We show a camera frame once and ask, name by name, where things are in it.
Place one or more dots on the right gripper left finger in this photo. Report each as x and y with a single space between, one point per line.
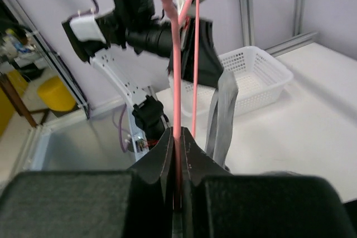
150 180

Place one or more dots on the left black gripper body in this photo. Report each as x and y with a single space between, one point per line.
210 68

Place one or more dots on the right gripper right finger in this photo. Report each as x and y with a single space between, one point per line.
204 183

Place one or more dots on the grey tank top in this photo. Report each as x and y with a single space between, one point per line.
220 118

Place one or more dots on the pink hanger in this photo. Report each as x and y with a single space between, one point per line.
176 20

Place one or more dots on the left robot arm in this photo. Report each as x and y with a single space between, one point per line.
159 27

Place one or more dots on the white plastic basket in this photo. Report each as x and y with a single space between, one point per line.
260 79

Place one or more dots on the yellow stool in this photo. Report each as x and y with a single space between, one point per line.
55 95

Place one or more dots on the aluminium frame posts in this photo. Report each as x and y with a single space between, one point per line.
274 25

